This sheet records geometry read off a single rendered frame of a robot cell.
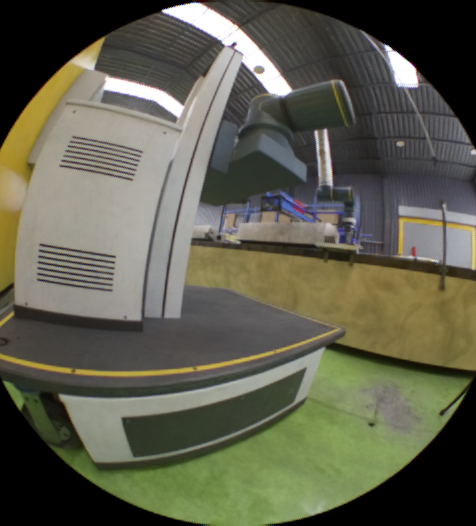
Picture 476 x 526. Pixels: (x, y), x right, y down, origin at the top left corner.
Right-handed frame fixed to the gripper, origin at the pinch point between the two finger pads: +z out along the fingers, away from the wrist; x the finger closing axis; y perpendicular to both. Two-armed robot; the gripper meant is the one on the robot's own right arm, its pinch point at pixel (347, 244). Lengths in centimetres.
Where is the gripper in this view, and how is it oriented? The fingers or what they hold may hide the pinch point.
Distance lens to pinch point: 147.0
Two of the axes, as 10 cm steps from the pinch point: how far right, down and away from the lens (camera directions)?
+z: -1.6, 9.9, 0.0
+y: 7.2, 1.2, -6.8
